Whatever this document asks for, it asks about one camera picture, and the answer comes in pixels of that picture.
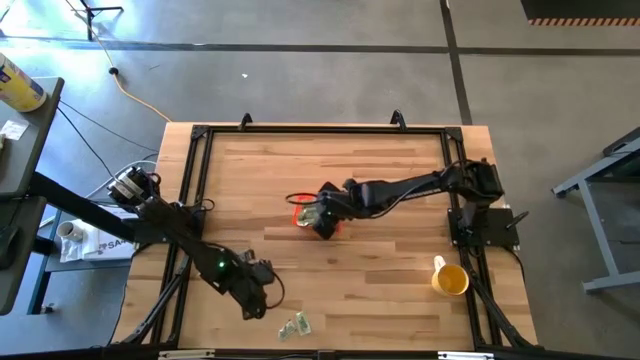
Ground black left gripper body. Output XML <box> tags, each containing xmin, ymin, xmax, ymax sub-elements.
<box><xmin>229</xmin><ymin>249</ymin><xmax>276</xmax><ymax>304</ymax></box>

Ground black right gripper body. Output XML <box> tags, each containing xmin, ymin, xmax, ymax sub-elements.
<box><xmin>315</xmin><ymin>181</ymin><xmax>362</xmax><ymax>224</ymax></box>

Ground orange plastic basket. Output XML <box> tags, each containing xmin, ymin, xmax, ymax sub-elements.
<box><xmin>289</xmin><ymin>192</ymin><xmax>346</xmax><ymax>237</ymax></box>

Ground yellow mug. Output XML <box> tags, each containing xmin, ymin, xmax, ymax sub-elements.
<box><xmin>431</xmin><ymin>254</ymin><xmax>471</xmax><ymax>297</ymax></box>

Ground white printed plastic bag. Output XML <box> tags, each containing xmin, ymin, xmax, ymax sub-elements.
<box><xmin>59</xmin><ymin>219</ymin><xmax>139</xmax><ymax>264</ymax></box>

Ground black desk support beam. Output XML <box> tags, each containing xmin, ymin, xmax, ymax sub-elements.
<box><xmin>28</xmin><ymin>171</ymin><xmax>146</xmax><ymax>245</ymax></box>

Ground white paper cup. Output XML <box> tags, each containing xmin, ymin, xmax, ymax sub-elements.
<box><xmin>55</xmin><ymin>220</ymin><xmax>84</xmax><ymax>244</ymax></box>

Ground blue metal shelf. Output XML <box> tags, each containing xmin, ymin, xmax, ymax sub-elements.
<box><xmin>27</xmin><ymin>209</ymin><xmax>132</xmax><ymax>316</ymax></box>

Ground black desk panel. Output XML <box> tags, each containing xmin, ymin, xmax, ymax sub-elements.
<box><xmin>0</xmin><ymin>195</ymin><xmax>48</xmax><ymax>317</ymax></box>

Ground dark grey desk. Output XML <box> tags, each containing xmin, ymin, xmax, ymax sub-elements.
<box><xmin>0</xmin><ymin>76</ymin><xmax>66</xmax><ymax>199</ymax></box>

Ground grey metal cart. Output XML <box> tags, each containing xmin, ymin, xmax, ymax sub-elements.
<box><xmin>551</xmin><ymin>127</ymin><xmax>640</xmax><ymax>294</ymax></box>

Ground white paper note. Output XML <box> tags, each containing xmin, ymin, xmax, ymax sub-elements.
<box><xmin>0</xmin><ymin>118</ymin><xmax>30</xmax><ymax>142</ymax></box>

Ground yellow wipes canister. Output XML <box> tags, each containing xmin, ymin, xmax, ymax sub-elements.
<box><xmin>0</xmin><ymin>52</ymin><xmax>49</xmax><ymax>114</ymax></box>

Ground black tripod stand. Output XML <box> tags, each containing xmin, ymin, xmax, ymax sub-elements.
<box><xmin>77</xmin><ymin>0</ymin><xmax>125</xmax><ymax>42</ymax></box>

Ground black mat hazard stripes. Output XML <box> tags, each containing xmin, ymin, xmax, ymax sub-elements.
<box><xmin>520</xmin><ymin>0</ymin><xmax>640</xmax><ymax>27</ymax></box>

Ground black left wrist camera cable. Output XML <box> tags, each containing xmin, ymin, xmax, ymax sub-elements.
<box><xmin>263</xmin><ymin>268</ymin><xmax>287</xmax><ymax>311</ymax></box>

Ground black aluminium table frame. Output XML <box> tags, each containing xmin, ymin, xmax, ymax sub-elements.
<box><xmin>113</xmin><ymin>123</ymin><xmax>539</xmax><ymax>360</ymax></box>

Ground silver metal bracket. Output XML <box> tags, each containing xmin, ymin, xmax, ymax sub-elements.
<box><xmin>158</xmin><ymin>349</ymin><xmax>217</xmax><ymax>360</ymax></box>
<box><xmin>437</xmin><ymin>351</ymin><xmax>496</xmax><ymax>360</ymax></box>

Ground thin black cable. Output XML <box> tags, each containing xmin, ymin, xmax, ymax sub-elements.
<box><xmin>56</xmin><ymin>105</ymin><xmax>115</xmax><ymax>177</ymax></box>
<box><xmin>57</xmin><ymin>99</ymin><xmax>159</xmax><ymax>153</ymax></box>

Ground yellow cable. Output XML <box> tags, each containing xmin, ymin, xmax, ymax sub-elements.
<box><xmin>63</xmin><ymin>0</ymin><xmax>173</xmax><ymax>124</ymax></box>

